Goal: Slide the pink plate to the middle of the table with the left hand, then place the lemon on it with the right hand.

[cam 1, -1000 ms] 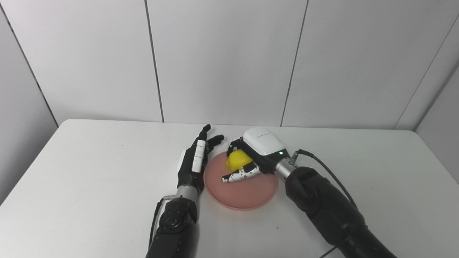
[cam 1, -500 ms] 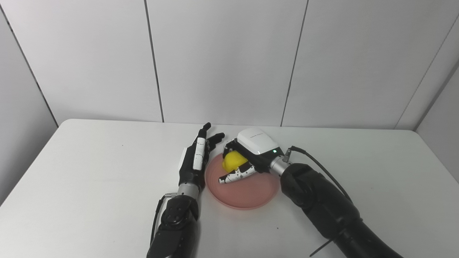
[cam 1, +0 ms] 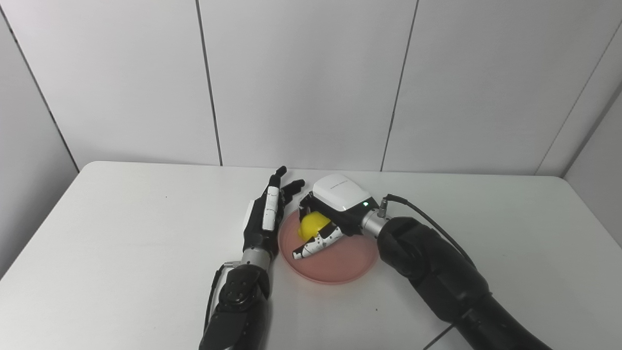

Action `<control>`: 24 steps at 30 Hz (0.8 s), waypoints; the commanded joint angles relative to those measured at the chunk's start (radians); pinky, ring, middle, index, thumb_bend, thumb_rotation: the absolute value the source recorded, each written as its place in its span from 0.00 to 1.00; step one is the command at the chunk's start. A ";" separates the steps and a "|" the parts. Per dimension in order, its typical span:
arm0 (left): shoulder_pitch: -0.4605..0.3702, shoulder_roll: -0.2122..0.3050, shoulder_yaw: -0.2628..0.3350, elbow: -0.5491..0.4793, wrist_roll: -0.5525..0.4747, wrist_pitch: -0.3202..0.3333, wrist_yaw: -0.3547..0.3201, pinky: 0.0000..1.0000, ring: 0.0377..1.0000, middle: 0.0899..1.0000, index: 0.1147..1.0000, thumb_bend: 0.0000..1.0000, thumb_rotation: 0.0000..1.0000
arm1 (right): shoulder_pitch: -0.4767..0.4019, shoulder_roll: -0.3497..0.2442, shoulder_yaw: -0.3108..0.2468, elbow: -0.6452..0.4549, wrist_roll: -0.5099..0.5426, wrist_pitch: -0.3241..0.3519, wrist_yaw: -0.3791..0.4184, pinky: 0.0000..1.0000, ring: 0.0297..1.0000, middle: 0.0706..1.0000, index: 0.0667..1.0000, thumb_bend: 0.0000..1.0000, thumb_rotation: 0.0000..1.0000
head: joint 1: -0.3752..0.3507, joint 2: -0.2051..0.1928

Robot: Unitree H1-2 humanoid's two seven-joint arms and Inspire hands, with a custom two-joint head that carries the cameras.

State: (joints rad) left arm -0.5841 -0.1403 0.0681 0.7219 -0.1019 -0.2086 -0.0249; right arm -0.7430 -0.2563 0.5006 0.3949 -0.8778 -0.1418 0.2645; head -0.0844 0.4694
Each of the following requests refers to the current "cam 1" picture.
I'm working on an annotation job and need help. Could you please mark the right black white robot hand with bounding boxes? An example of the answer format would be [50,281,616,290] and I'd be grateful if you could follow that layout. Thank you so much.
[292,174,381,261]

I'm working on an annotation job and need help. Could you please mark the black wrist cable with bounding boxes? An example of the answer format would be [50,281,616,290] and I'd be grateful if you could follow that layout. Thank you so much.
[378,193,480,350]
[203,263,230,337]

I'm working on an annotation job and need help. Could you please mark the yellow lemon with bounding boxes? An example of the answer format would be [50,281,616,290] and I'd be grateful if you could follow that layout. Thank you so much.
[297,210,332,242]

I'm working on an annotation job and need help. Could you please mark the pink round plate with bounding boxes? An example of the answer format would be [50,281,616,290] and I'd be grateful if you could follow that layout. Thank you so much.
[278,208,380,285]

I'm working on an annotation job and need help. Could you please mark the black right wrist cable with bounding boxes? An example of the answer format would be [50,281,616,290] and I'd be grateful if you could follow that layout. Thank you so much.
[378,193,480,350]

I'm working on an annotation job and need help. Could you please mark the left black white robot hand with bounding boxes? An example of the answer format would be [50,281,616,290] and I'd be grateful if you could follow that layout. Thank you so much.
[242,166,306,256]

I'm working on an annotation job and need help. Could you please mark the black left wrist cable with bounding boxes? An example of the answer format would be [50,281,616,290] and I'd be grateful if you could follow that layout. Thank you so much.
[203,263,230,337]

